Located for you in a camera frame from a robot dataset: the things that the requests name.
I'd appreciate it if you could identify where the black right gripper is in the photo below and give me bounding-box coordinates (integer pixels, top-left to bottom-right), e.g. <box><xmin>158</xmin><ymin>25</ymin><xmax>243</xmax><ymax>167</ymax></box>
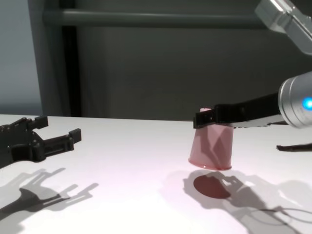
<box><xmin>193</xmin><ymin>92</ymin><xmax>285</xmax><ymax>129</ymax></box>

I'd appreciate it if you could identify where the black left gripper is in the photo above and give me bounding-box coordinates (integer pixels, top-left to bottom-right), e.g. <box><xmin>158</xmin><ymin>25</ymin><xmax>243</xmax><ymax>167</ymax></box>
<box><xmin>0</xmin><ymin>116</ymin><xmax>82</xmax><ymax>169</ymax></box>

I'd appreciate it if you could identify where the pink plastic cup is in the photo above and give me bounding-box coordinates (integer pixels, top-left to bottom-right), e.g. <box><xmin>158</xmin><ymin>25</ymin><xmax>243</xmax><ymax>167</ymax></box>
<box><xmin>188</xmin><ymin>107</ymin><xmax>234</xmax><ymax>171</ymax></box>

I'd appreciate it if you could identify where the dark grey partition panel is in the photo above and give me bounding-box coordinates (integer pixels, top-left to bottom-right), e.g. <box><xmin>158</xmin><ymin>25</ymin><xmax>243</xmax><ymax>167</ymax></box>
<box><xmin>28</xmin><ymin>0</ymin><xmax>312</xmax><ymax>122</ymax></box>

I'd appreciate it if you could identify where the dark vertical post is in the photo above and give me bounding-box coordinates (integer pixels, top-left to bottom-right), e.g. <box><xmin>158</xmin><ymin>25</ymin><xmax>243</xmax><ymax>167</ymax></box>
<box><xmin>62</xmin><ymin>25</ymin><xmax>82</xmax><ymax>117</ymax></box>

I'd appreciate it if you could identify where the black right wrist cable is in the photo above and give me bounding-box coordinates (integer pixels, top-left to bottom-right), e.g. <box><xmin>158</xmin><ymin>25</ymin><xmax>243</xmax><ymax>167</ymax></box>
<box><xmin>276</xmin><ymin>143</ymin><xmax>312</xmax><ymax>152</ymax></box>

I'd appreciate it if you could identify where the thick grey horizontal rail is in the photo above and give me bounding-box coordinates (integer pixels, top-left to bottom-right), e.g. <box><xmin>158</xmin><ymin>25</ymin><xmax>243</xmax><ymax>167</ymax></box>
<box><xmin>43</xmin><ymin>9</ymin><xmax>269</xmax><ymax>27</ymax></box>

